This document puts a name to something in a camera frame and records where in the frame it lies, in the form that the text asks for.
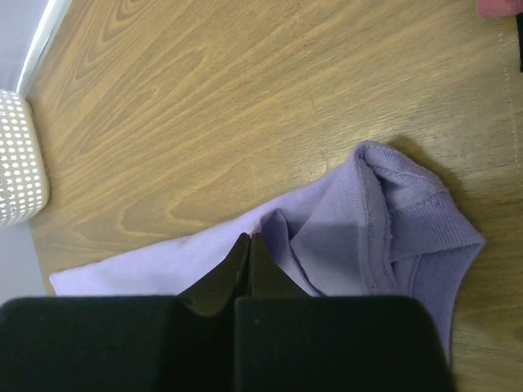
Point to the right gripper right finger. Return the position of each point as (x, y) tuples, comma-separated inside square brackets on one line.
[(286, 340)]

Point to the purple t-shirt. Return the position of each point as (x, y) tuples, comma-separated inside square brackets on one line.
[(379, 224)]

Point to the black folded t-shirt bottom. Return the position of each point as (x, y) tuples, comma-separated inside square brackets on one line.
[(519, 28)]

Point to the red folded t-shirt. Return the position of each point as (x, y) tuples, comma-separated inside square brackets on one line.
[(498, 8)]

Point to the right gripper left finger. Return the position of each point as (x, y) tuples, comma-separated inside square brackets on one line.
[(126, 343)]

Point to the white perforated plastic basket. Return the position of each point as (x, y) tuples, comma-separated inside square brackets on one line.
[(25, 188)]

